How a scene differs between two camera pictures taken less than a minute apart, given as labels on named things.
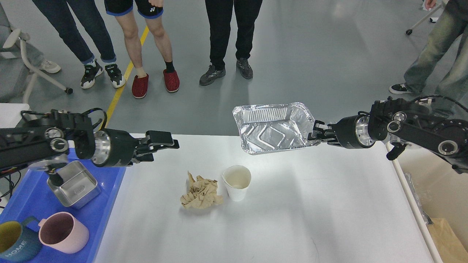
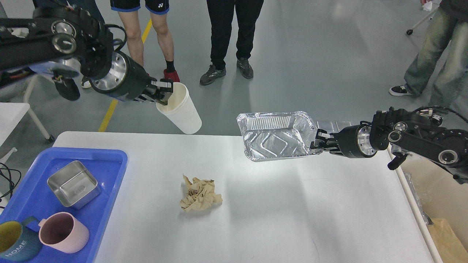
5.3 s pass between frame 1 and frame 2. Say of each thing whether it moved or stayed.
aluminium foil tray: moved
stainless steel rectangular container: stayed
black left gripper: moved
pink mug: stayed
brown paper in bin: stayed
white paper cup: moved
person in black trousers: stayed
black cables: stayed
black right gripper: moved
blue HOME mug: stayed
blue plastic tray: stayed
